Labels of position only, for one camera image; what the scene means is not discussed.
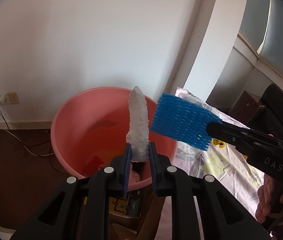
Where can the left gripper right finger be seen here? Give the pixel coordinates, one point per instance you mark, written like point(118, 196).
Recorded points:
point(202, 208)

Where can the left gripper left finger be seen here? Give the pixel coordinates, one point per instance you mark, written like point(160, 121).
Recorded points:
point(79, 208)

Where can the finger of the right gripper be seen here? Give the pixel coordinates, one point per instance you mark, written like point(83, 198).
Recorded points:
point(243, 139)

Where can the blue foam fruit net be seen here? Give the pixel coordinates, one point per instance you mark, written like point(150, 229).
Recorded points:
point(183, 121)

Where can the white foam net strip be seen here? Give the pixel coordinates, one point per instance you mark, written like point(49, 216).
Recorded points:
point(138, 134)

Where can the colourful wrapper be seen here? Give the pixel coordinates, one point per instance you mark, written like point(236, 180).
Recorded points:
point(135, 172)

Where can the person right hand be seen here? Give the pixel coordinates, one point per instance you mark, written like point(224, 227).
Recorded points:
point(267, 195)

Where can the black office chair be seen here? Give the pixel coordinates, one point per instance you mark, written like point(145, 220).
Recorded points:
point(268, 118)

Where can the pink floral tablecloth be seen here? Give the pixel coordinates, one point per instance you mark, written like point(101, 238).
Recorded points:
point(225, 163)

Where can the wall power socket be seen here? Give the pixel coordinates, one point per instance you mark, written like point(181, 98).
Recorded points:
point(10, 98)

